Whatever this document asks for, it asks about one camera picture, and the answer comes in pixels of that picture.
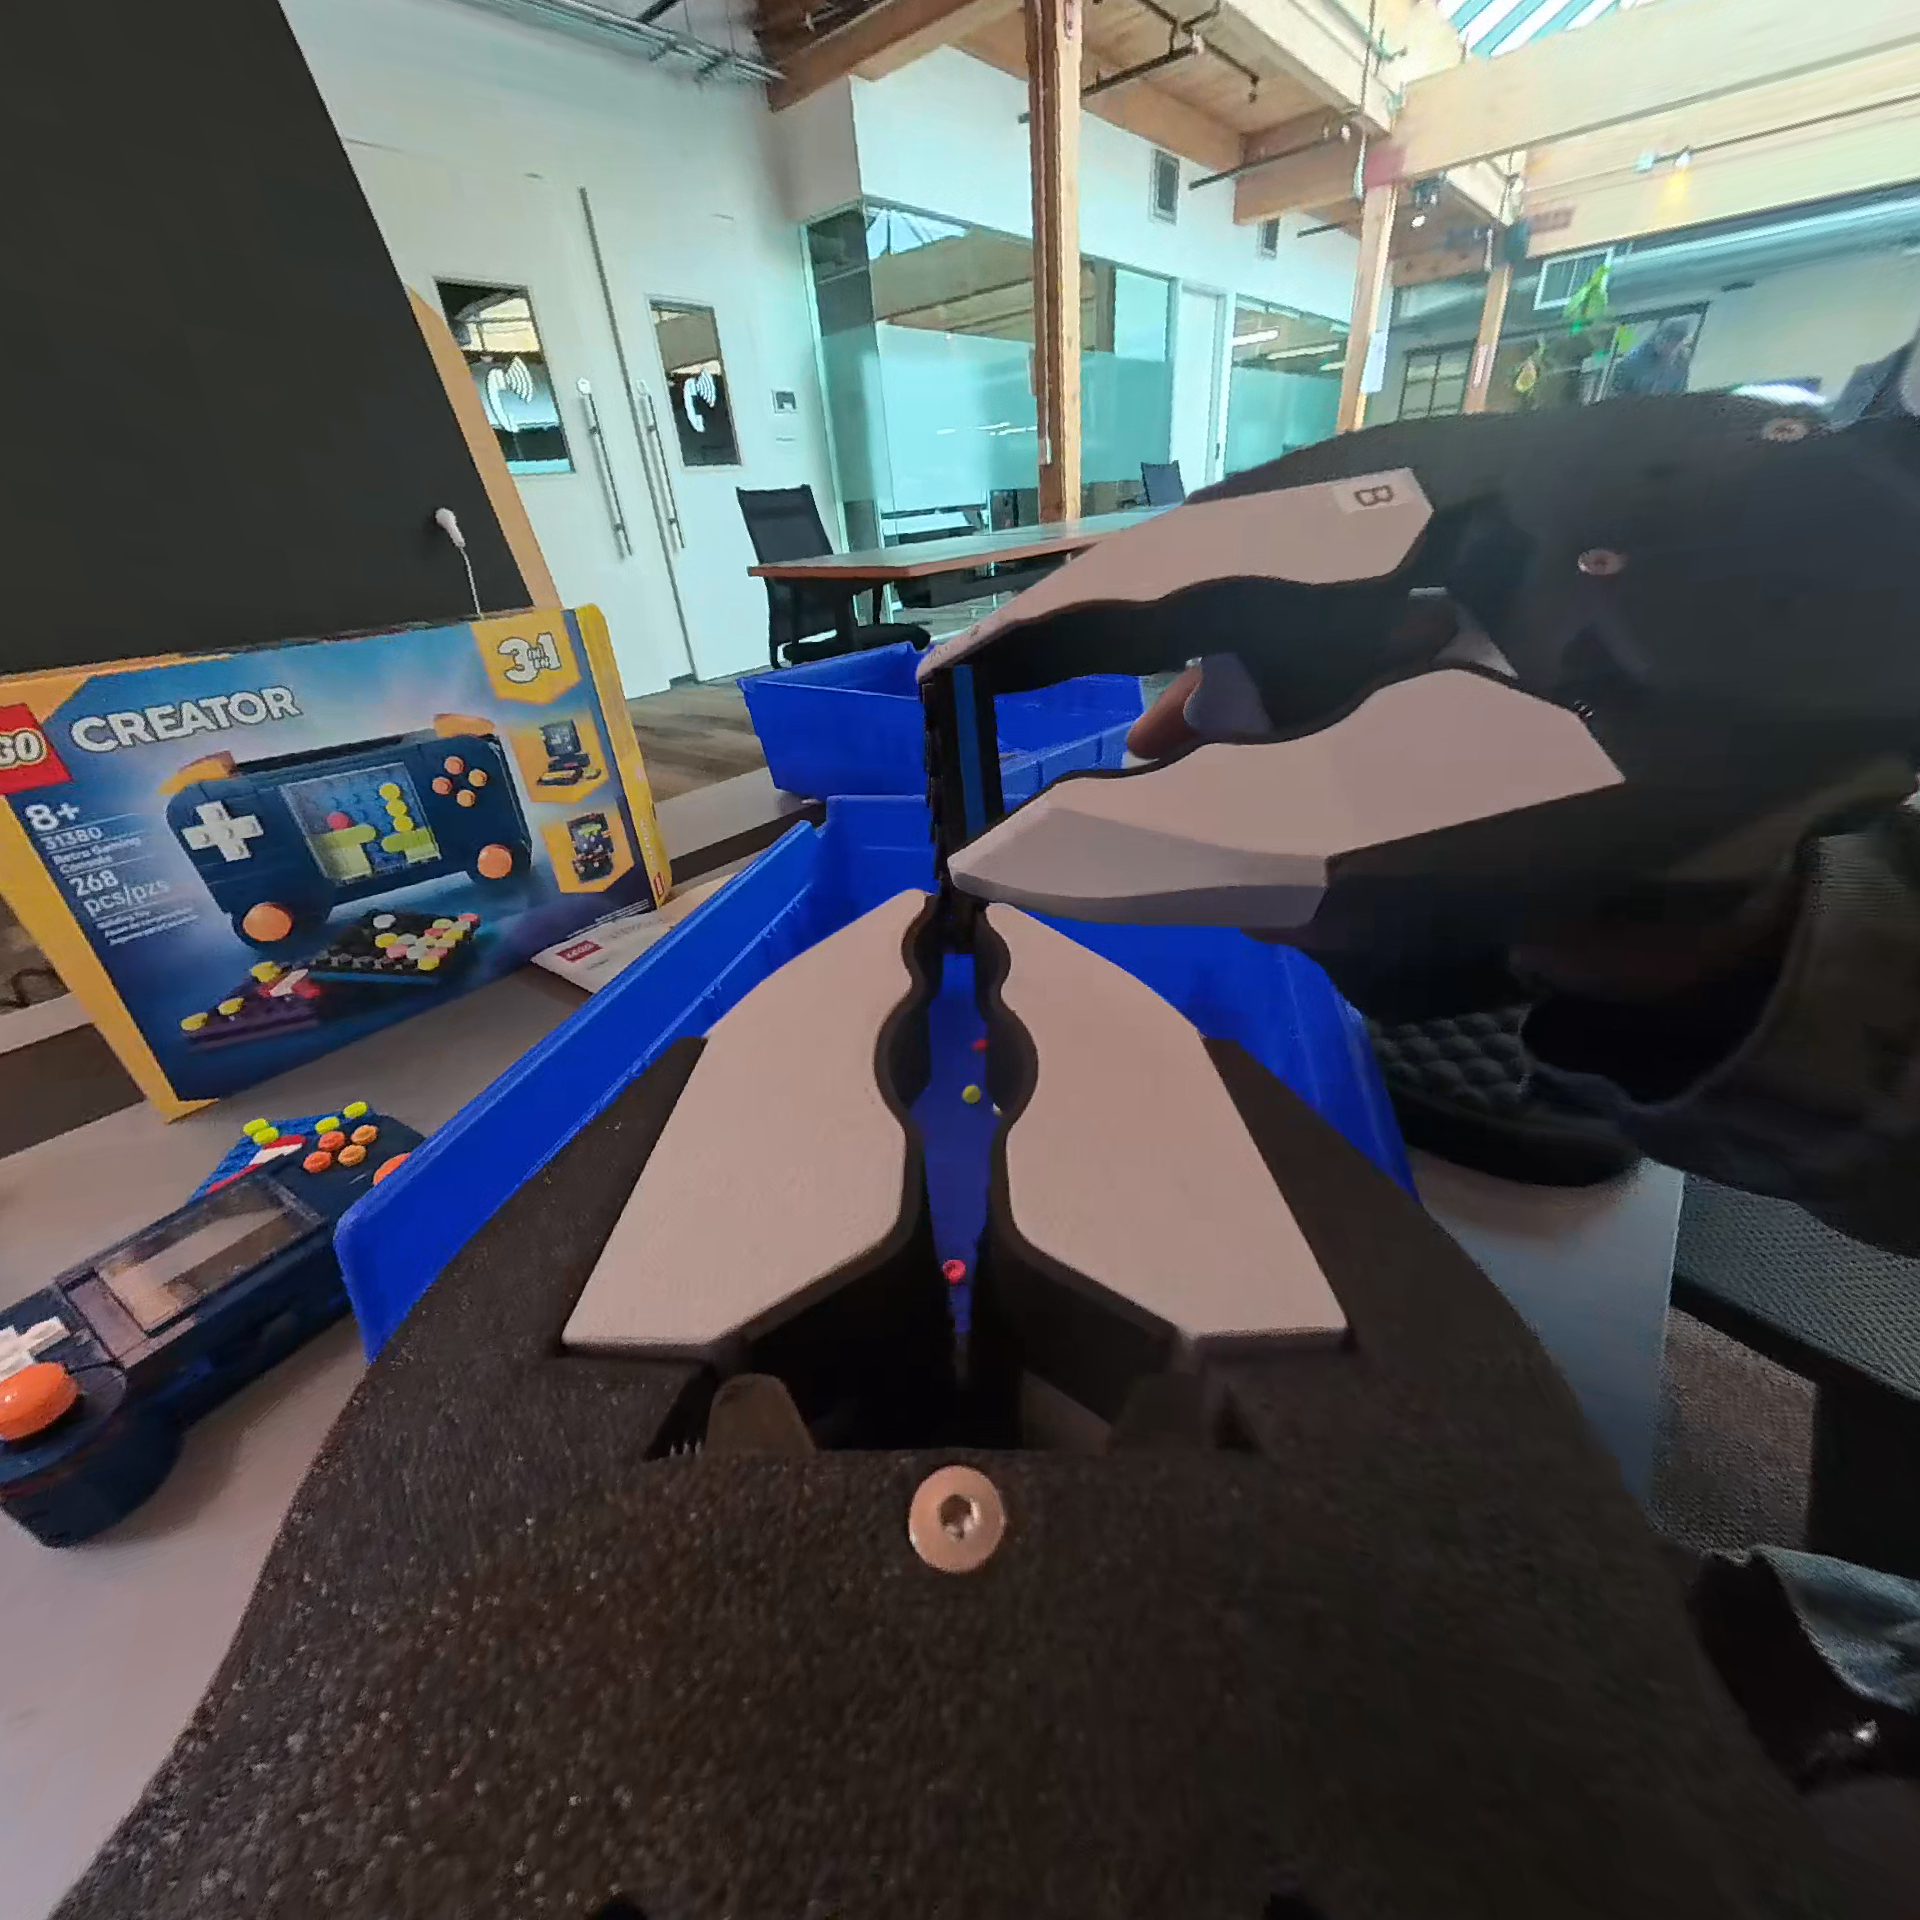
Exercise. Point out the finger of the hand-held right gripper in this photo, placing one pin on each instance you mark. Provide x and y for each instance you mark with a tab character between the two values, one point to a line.
1201	547
1275	810

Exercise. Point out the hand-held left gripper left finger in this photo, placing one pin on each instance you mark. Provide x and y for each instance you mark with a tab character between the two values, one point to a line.
751	1184

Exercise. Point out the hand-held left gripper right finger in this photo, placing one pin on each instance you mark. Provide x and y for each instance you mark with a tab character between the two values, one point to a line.
1154	1184

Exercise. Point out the blue plastic bin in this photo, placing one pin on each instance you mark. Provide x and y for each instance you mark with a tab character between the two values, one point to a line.
839	722
721	962

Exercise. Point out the black and blue brick plate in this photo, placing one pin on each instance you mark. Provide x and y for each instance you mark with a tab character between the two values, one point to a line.
961	780

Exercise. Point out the person's right hand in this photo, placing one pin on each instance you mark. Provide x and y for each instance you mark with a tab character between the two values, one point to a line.
1161	722

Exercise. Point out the group of small round studs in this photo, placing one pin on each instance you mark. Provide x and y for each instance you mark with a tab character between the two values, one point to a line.
970	1094

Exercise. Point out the long wooden desk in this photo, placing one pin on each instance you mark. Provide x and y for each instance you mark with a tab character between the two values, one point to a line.
961	551

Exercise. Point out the white instruction booklet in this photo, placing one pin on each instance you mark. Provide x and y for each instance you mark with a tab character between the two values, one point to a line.
630	938

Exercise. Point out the hanging green plant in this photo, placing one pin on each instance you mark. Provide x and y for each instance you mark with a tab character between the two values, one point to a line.
1590	300

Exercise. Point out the black honeycomb pad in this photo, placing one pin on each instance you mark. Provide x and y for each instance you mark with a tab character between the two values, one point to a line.
1501	1096

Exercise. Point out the black office chair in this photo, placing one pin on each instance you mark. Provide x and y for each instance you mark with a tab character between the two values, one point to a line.
803	570

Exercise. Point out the phone icon door sign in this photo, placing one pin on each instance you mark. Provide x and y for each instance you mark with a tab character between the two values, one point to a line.
710	421
523	403

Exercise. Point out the blue yellow toy box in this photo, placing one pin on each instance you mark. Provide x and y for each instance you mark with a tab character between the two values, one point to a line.
345	840

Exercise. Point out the blue brick game console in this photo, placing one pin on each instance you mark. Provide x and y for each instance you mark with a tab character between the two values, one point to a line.
194	1306

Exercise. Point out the black divider panel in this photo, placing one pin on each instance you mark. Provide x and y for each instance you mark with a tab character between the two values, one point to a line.
182	300

